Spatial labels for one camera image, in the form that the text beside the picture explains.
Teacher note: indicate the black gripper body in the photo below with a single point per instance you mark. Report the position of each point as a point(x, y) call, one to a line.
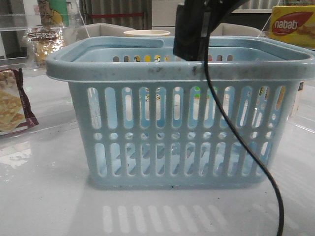
point(195, 20)

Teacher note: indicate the clear bread package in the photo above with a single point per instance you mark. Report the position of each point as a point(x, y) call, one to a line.
point(42, 41)

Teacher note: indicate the light blue plastic basket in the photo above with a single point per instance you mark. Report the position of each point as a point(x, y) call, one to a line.
point(147, 118)

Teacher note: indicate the grey sofa chair right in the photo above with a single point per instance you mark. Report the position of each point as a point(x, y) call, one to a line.
point(226, 29)

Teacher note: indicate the grey sofa chair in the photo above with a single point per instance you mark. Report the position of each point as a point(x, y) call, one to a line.
point(226, 29)
point(72, 35)

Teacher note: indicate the white cabinet background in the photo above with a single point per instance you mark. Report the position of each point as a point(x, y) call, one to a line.
point(164, 13)

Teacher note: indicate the cream paper cup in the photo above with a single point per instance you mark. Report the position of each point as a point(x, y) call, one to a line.
point(146, 33)

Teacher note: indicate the yellow nabati wafer box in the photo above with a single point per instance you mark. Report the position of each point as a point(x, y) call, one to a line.
point(293, 25)

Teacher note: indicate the grey sofa chair left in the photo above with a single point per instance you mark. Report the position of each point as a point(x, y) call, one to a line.
point(72, 35)

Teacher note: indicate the green cartoon drink bottle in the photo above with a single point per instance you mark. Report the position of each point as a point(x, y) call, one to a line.
point(53, 12)

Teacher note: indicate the clear acrylic shelf left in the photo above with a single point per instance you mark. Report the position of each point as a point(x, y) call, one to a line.
point(13, 49)

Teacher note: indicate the brown cracker snack package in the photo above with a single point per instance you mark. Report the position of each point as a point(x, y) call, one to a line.
point(15, 108)

